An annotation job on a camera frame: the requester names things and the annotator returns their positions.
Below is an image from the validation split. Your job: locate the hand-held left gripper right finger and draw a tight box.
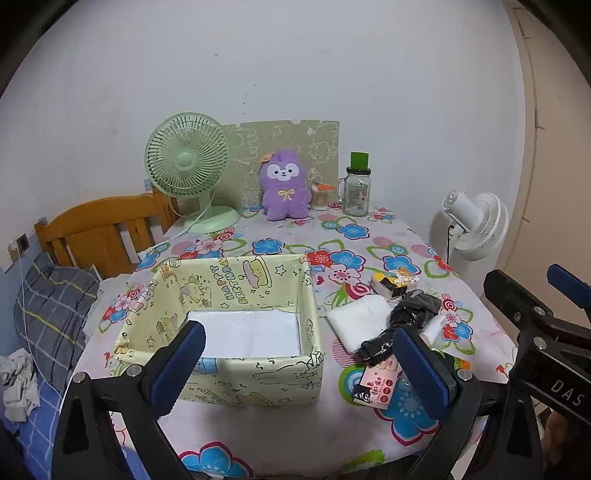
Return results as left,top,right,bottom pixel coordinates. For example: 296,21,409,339
392,325,514,480

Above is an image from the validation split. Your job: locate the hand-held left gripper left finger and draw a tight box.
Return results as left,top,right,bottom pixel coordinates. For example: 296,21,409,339
51,319,207,480

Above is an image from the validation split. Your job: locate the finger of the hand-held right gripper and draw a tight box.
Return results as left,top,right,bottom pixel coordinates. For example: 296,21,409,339
547,264,591,324
483,269,557,335

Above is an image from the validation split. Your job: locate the clear plastic bag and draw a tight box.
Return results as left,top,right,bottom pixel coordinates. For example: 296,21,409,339
385,369,416,407

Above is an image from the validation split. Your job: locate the white crinkled plastic bundle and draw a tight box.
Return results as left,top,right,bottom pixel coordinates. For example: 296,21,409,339
422,315,448,344

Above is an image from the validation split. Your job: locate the black plastic bag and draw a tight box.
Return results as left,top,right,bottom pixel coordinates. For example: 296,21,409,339
359,325,399,366

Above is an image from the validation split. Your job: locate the dark grey sock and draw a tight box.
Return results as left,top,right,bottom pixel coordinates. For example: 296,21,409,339
390,290,444,330

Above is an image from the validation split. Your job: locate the white pad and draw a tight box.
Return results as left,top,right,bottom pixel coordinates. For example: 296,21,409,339
326,294,393,355

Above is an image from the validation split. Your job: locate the yellow black tissue packet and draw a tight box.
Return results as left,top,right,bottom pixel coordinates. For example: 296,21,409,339
370,268,420,301

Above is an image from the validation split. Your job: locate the yellow fabric storage box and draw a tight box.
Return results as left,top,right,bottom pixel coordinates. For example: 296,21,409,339
114,254,325,408

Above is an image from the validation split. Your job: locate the white floor fan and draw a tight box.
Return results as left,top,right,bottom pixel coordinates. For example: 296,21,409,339
431,189,509,278

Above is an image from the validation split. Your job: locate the beige wooden door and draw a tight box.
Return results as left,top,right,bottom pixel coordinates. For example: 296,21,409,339
508,0,591,324

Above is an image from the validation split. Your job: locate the grey plaid pillow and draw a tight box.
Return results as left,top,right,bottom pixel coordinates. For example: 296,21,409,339
14,251,100,391

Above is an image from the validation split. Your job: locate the blue checked bedsheet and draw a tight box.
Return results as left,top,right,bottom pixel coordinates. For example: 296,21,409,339
0,374,139,480

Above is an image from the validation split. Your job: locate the floral tablecloth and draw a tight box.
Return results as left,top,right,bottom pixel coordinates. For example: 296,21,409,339
69,200,520,480

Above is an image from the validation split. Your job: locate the wooden bed headboard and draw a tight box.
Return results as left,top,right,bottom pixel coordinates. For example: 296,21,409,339
34,191,178,280

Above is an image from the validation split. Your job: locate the crumpled grey white cloth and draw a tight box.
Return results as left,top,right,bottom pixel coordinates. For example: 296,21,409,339
0,348,40,423

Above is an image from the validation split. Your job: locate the glass mug jar green lid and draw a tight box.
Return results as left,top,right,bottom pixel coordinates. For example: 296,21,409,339
336,152,373,217

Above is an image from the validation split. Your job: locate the swab jar orange lid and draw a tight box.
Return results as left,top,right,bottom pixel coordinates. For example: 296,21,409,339
310,182,334,210

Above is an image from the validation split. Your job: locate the purple plush toy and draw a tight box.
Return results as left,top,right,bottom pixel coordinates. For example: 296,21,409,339
259,148,311,221

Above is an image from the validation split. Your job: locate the green desk fan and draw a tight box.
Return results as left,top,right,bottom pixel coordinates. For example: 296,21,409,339
144,112,241,235

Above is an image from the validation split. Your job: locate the patterned green board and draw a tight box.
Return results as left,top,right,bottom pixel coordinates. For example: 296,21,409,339
223,121,341,210

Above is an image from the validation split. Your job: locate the white fan cable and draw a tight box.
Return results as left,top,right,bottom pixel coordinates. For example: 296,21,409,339
159,203,215,243

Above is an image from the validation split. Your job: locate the white charging cable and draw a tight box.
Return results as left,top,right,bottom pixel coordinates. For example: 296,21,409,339
11,256,35,358

